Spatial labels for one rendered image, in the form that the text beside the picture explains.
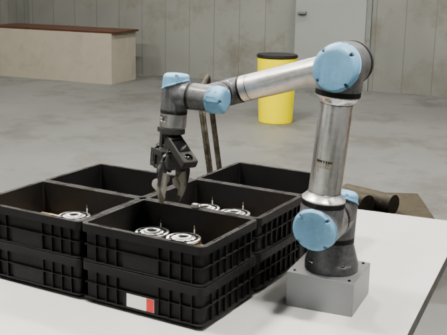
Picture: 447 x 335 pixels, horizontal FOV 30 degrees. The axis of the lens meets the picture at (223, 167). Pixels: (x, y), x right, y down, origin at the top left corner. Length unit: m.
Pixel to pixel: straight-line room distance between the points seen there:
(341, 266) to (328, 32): 9.55
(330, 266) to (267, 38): 9.92
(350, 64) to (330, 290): 0.64
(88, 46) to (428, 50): 4.66
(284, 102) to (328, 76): 6.85
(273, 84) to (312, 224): 0.41
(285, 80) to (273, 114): 6.64
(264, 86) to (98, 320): 0.77
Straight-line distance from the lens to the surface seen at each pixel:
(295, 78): 2.27
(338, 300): 2.32
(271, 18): 12.09
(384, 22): 11.63
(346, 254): 2.33
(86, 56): 12.01
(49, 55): 12.36
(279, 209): 2.47
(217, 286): 2.21
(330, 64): 2.06
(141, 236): 2.21
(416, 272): 2.70
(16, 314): 2.35
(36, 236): 2.46
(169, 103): 2.29
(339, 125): 2.11
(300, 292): 2.35
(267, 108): 8.92
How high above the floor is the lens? 1.62
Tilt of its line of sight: 13 degrees down
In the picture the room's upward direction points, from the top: 1 degrees clockwise
